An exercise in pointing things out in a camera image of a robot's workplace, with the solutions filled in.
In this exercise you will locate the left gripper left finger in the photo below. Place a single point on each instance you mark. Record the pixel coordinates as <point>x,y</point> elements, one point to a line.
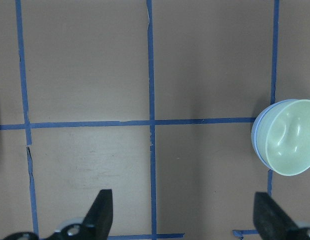
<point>96,224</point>

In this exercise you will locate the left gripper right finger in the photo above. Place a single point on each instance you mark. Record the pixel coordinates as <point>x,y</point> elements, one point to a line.
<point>272,223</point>

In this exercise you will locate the green bowl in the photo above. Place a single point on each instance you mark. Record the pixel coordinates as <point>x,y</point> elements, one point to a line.
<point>287,145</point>

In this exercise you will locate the blue bowl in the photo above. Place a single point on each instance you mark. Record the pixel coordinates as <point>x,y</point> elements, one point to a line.
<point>261,125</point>

